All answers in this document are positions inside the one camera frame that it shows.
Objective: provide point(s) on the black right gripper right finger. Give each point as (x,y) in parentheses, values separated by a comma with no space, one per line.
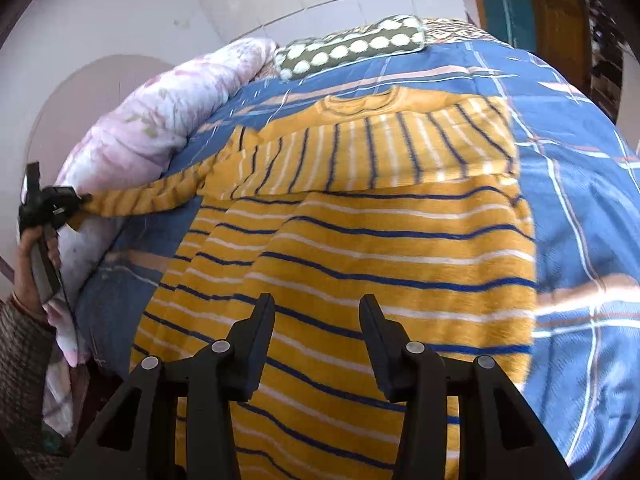
(500,435)

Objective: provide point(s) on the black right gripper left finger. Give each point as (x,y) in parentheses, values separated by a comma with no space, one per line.
(172,420)

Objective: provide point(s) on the yellow striped knit sweater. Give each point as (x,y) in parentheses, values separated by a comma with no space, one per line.
(409,195)

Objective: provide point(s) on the person's left forearm sleeve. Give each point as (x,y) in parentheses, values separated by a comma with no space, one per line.
(26,346)

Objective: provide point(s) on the person's left hand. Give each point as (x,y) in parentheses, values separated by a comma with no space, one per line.
(25,294)

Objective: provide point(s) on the beige rounded headboard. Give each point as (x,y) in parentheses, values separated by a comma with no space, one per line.
(79,101)

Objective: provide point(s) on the pink floral rolled duvet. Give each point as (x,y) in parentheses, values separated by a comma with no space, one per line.
(130,146)

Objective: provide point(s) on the blue plaid bed quilt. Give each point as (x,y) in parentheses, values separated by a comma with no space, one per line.
(578,177)

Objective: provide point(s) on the green white-dotted bolster pillow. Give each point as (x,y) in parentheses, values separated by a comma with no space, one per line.
(396,34)

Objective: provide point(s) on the cluttered shoe rack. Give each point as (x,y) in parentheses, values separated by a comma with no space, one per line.
(607,62)

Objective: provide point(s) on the teal glass door panel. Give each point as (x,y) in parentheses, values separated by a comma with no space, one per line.
(512,21)

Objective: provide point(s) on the brown wooden door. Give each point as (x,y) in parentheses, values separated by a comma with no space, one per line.
(563,39)

